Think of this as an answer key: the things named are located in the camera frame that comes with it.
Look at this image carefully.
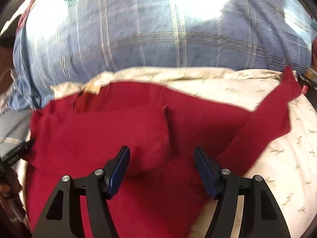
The dark small box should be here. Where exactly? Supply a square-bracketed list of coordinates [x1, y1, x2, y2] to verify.
[298, 67, 317, 98]

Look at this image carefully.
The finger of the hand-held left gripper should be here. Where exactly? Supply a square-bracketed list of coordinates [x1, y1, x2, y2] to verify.
[0, 139, 34, 170]

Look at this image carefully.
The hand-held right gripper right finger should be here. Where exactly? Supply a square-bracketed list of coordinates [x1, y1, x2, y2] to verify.
[194, 147, 291, 238]

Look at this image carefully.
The cream leaf-print bedsheet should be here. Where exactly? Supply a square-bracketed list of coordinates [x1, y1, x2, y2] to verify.
[0, 67, 317, 238]

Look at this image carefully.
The person's left hand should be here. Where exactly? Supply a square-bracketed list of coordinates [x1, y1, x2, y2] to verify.
[0, 169, 23, 204]

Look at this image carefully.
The red white printed cloth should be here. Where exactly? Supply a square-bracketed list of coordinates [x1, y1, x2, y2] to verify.
[15, 0, 45, 39]

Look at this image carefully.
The dark red small garment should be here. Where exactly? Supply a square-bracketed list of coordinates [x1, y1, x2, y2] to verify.
[25, 66, 301, 238]

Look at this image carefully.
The blue plaid blanket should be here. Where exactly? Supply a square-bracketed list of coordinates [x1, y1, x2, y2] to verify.
[10, 0, 317, 112]

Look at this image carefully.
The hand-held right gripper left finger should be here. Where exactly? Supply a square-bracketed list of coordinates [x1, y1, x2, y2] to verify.
[32, 146, 131, 238]

